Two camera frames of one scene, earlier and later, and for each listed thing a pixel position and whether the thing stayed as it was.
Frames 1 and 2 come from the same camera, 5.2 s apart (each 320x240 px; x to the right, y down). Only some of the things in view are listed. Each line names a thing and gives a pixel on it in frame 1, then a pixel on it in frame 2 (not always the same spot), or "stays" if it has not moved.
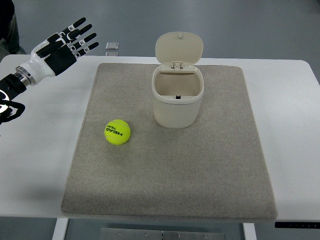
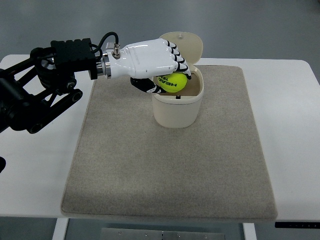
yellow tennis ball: [117, 131] → [173, 82]
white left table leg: [60, 228] stays
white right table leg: [249, 231] stays
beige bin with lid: [177, 83] stays
